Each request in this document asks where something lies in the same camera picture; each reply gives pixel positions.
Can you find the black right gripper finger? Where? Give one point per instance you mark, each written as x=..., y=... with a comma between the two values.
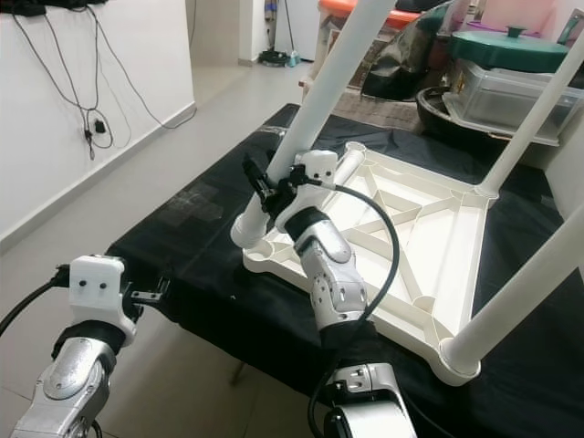
x=258, y=178

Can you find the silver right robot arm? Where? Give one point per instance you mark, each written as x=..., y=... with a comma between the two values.
x=333, y=274

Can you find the white plastic children table top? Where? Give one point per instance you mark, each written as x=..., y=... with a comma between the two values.
x=447, y=255

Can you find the clear tape strip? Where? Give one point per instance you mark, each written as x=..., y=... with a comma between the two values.
x=269, y=132

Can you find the black tablecloth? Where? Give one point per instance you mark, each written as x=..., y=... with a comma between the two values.
x=192, y=274

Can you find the clear tape patch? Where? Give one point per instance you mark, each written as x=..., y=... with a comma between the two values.
x=192, y=204

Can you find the black floor gadget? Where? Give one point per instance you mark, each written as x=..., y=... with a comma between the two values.
x=276, y=58

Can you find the beige patterned cloth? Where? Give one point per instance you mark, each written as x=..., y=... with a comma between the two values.
x=374, y=109

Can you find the white cabinet appliance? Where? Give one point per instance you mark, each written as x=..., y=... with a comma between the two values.
x=299, y=27

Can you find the black power adapter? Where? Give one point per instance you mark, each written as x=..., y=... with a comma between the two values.
x=98, y=126

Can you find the black round pan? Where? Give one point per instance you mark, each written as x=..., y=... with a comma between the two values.
x=438, y=123

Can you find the clear plastic storage box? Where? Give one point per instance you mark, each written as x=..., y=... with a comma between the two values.
x=502, y=100

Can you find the green round pot lid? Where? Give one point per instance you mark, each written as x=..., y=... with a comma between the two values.
x=511, y=53

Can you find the pink translucent box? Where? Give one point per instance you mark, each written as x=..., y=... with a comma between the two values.
x=516, y=16

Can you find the grey framed picture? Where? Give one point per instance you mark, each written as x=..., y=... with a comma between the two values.
x=573, y=27

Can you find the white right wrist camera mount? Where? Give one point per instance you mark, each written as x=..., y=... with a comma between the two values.
x=315, y=169

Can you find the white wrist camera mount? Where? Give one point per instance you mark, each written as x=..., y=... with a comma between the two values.
x=315, y=169
x=99, y=287

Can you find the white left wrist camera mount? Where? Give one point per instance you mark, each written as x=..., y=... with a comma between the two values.
x=99, y=287

